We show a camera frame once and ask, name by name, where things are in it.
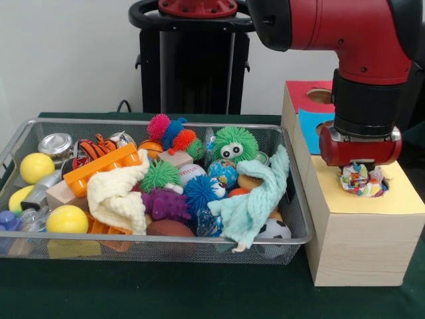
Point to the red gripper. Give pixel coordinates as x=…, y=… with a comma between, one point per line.
x=362, y=151

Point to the colourful confetti print cloth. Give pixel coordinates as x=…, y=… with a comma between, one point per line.
x=358, y=182

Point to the green puffer ball with eyes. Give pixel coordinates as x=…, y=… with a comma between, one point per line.
x=244, y=138

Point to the mint green cloth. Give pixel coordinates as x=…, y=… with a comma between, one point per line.
x=249, y=206

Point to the multicolour spiky caterpillar toy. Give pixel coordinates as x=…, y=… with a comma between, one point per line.
x=182, y=138

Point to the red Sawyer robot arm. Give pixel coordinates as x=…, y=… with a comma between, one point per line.
x=365, y=40

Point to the wooden box with three holes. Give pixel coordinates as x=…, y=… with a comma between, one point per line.
x=358, y=252

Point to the shallow mesh bin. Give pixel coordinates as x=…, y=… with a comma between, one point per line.
x=166, y=247

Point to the black stand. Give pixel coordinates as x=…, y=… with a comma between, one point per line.
x=419, y=96

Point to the small soccer ball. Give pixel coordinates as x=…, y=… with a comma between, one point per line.
x=275, y=229

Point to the green spiky caterpillar toy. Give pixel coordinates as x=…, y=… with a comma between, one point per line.
x=161, y=174

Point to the purple spiky toy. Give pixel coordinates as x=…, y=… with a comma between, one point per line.
x=164, y=206

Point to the brown toy football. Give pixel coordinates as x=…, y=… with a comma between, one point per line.
x=171, y=228

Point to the cream yellow cloth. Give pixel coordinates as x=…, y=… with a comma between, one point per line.
x=113, y=199

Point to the orange toy brick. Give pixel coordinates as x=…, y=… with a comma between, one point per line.
x=99, y=166

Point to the yellow tennis ball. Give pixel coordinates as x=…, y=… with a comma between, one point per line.
x=67, y=218

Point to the smooth yellow ball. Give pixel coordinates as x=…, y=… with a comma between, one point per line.
x=37, y=168

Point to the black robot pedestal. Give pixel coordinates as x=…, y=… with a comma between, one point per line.
x=186, y=73

